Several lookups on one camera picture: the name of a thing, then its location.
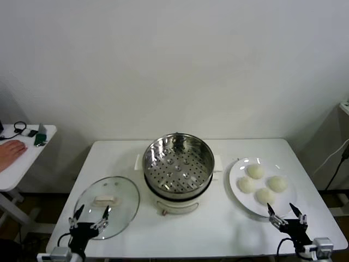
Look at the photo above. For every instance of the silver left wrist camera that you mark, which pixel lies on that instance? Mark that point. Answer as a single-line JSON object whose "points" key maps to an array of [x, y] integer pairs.
{"points": [[61, 255]]}

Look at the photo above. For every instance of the oval glass pot lid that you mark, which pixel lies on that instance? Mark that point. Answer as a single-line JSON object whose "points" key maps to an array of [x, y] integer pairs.
{"points": [[125, 191]]}

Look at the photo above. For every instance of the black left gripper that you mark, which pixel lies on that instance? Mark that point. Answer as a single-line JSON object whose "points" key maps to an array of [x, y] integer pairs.
{"points": [[81, 230]]}

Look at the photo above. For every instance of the white side table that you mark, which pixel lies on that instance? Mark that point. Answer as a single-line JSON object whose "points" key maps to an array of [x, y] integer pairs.
{"points": [[30, 161]]}

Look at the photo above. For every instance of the small white device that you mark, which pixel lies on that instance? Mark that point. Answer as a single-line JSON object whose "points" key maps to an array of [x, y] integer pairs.
{"points": [[25, 132]]}

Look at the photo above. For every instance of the bare person hand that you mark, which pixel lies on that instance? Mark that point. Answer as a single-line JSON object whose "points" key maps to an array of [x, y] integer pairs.
{"points": [[11, 152]]}

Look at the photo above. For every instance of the white steamed baozi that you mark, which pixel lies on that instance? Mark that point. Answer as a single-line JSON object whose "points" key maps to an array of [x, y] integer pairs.
{"points": [[246, 185], [277, 183], [256, 171], [265, 196]]}

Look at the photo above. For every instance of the white electric cooker base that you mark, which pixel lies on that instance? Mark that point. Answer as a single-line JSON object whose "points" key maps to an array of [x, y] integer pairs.
{"points": [[177, 206]]}

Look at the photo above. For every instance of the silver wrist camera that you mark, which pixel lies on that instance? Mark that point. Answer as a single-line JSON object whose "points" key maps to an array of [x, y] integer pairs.
{"points": [[323, 247], [61, 255]]}

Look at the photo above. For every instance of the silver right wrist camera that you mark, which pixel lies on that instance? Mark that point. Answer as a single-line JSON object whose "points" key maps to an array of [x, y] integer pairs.
{"points": [[323, 247]]}

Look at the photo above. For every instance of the grey upright card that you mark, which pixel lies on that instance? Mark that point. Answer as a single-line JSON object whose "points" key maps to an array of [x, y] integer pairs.
{"points": [[42, 128]]}

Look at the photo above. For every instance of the perforated steel steamer basket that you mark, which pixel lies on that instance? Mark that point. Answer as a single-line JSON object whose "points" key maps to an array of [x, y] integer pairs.
{"points": [[191, 152]]}

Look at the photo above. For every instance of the black laptop edge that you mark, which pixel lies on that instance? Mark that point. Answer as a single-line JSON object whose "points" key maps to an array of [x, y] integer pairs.
{"points": [[1, 126]]}

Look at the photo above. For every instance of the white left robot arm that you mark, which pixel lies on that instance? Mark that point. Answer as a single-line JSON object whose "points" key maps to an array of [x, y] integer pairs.
{"points": [[77, 258]]}

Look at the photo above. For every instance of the small black device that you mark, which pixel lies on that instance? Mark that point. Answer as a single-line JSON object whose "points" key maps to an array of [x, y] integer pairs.
{"points": [[33, 133]]}

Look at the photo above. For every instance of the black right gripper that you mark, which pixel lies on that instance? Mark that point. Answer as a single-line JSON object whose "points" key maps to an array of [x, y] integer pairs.
{"points": [[295, 232]]}

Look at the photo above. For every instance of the small green box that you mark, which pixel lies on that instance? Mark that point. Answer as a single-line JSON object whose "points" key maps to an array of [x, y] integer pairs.
{"points": [[41, 137]]}

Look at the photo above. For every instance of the white round plate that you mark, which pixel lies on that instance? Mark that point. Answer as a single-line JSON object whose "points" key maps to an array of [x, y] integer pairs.
{"points": [[283, 202]]}

